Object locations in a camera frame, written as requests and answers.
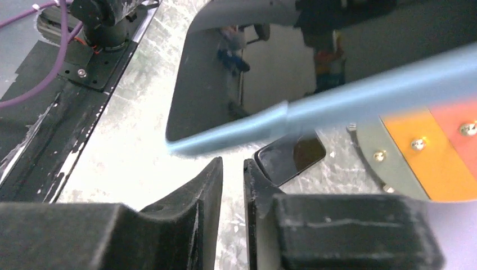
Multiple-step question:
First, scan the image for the black phone left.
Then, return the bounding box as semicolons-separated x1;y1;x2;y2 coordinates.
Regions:
254;134;326;186

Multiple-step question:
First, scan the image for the round white drawer cabinet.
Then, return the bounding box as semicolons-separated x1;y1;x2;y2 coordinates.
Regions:
348;100;476;202

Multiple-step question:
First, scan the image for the light blue phone case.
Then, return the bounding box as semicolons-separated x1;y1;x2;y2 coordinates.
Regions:
165;44;476;155

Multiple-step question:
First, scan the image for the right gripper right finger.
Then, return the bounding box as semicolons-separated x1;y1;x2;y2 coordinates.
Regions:
243;159;445;269

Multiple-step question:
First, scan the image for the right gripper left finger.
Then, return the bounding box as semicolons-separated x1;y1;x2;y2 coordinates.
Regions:
1;157;223;269

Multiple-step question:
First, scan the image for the phone with purple frame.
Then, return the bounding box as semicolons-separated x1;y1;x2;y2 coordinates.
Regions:
165;1;476;143

